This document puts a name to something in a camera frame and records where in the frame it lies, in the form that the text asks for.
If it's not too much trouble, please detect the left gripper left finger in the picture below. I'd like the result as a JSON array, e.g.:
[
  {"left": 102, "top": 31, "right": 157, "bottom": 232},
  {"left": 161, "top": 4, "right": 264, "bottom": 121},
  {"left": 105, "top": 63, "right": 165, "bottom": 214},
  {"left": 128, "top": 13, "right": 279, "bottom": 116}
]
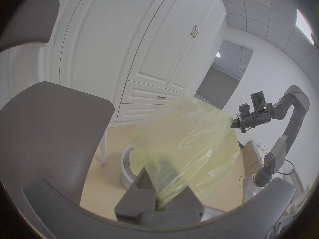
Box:
[{"left": 114, "top": 166, "right": 158, "bottom": 221}]

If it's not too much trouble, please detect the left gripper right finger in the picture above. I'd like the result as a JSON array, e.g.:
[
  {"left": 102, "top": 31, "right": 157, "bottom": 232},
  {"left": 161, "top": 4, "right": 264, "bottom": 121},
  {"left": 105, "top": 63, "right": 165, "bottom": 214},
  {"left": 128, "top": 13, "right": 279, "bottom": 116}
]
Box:
[{"left": 164, "top": 186, "right": 205, "bottom": 221}]

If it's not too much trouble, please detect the yellow plastic bag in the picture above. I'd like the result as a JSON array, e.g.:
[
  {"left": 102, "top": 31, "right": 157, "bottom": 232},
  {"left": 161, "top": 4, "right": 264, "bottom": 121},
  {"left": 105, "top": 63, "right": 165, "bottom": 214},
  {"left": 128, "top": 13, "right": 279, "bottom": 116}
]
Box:
[{"left": 130, "top": 95, "right": 240, "bottom": 211}]

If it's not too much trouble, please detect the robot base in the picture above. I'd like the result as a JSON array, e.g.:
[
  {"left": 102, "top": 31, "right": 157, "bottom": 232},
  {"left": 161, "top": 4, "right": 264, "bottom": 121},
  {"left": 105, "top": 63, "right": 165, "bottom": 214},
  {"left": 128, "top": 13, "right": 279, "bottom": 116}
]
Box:
[{"left": 242, "top": 173, "right": 266, "bottom": 205}]

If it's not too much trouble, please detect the pale grey trash bin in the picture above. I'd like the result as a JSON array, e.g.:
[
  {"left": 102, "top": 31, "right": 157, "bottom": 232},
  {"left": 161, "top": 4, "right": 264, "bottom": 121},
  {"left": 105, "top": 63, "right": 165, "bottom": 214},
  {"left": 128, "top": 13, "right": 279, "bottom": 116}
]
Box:
[{"left": 121, "top": 145, "right": 150, "bottom": 191}]

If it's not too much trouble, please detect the grey curtain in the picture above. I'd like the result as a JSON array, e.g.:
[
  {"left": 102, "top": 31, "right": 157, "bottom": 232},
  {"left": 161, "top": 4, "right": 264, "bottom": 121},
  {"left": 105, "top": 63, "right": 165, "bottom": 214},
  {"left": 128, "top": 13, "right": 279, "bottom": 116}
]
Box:
[{"left": 196, "top": 66, "right": 241, "bottom": 110}]

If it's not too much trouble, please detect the ceiling light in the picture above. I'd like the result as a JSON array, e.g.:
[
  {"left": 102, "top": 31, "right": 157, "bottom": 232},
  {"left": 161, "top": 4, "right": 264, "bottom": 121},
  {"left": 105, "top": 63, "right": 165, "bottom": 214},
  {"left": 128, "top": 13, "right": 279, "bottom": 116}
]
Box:
[{"left": 296, "top": 8, "right": 315, "bottom": 45}]

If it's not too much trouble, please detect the dark grey white chair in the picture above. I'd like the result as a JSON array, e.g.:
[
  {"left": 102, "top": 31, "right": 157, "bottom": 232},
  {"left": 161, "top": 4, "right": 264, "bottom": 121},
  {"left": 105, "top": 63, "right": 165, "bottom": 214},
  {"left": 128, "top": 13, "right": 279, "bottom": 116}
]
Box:
[{"left": 0, "top": 0, "right": 115, "bottom": 210}]

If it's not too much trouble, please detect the white wardrobe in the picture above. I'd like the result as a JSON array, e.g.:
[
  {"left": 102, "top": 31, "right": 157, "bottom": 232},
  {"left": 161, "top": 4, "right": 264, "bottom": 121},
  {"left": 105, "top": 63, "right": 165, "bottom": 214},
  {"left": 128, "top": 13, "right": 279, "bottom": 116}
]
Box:
[{"left": 44, "top": 0, "right": 227, "bottom": 129}]

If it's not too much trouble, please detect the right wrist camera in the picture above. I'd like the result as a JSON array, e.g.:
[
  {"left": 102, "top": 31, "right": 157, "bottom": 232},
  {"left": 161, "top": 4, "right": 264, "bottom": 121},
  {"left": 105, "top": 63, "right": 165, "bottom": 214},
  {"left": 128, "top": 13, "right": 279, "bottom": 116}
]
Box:
[{"left": 239, "top": 91, "right": 272, "bottom": 114}]

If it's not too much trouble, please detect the thin black cable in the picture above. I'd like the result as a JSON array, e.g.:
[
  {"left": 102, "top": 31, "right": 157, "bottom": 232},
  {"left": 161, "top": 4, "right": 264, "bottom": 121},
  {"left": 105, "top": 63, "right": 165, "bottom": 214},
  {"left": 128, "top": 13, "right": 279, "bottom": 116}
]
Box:
[{"left": 238, "top": 158, "right": 265, "bottom": 189}]

